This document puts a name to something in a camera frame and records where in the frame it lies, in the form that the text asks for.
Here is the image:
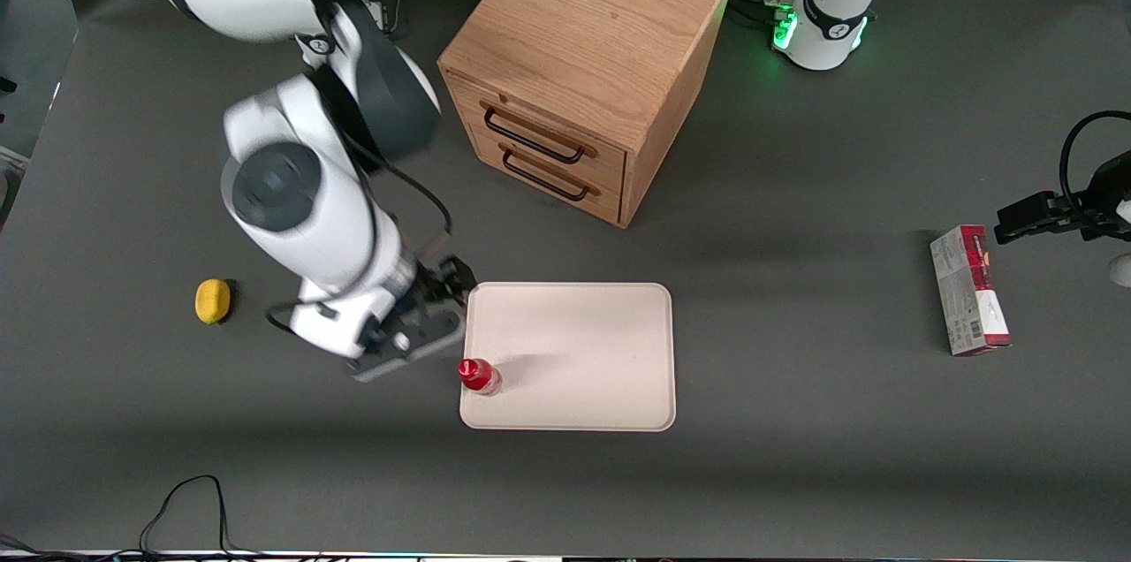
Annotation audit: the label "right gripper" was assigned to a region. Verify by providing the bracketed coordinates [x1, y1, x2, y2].
[398, 254, 479, 324]

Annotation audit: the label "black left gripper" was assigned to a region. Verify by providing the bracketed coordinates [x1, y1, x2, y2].
[994, 151, 1131, 246]

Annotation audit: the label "red coke bottle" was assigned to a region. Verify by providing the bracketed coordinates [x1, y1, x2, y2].
[457, 358, 503, 397]

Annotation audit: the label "white rectangular tray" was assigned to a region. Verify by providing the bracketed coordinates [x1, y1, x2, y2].
[459, 282, 677, 432]

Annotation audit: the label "red and white carton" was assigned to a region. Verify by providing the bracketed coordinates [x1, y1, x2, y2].
[930, 224, 1013, 357]

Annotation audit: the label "wooden drawer front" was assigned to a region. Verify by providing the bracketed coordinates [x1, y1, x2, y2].
[467, 122, 625, 224]
[444, 70, 630, 181]

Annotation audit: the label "yellow lemon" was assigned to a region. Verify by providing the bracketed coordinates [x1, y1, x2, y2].
[194, 277, 232, 325]

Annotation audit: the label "wooden drawer cabinet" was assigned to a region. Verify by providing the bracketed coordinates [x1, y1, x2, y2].
[437, 0, 733, 230]

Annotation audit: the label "black looped gripper cable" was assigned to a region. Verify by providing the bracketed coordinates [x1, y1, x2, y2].
[1059, 110, 1131, 220]

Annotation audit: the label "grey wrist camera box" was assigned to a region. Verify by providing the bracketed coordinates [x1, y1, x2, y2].
[347, 315, 467, 384]

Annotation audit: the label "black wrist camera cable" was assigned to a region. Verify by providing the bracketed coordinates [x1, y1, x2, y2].
[340, 125, 456, 262]

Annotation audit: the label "black drawer handle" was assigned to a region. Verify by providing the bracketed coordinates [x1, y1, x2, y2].
[501, 145, 602, 202]
[480, 100, 600, 165]

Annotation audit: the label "small black wrist cable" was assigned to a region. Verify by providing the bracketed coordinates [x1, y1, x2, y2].
[265, 300, 321, 338]

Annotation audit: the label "black cables with green plugs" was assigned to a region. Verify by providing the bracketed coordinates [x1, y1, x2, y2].
[729, 0, 798, 29]

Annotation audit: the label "black cable on table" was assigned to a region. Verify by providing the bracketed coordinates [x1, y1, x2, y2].
[0, 474, 266, 562]

